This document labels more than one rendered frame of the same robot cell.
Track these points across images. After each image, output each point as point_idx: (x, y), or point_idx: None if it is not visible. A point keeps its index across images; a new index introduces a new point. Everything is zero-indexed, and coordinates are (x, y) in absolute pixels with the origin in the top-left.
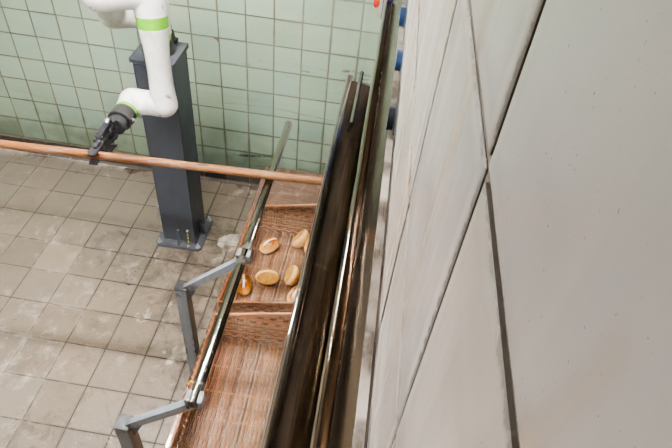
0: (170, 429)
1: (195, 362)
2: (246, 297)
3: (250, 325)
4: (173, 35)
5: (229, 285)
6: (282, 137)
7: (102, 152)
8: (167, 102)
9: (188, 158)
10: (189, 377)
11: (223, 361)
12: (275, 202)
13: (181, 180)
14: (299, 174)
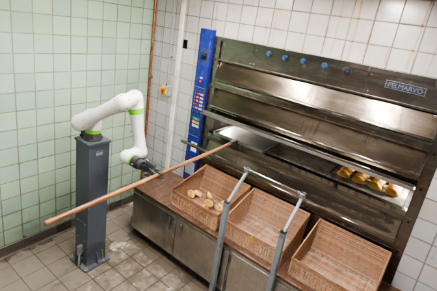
0: (256, 261)
1: (229, 244)
2: (207, 219)
3: (231, 216)
4: None
5: (261, 175)
6: (190, 143)
7: (162, 171)
8: (146, 148)
9: None
10: (235, 248)
11: None
12: (159, 192)
13: (103, 214)
14: (220, 146)
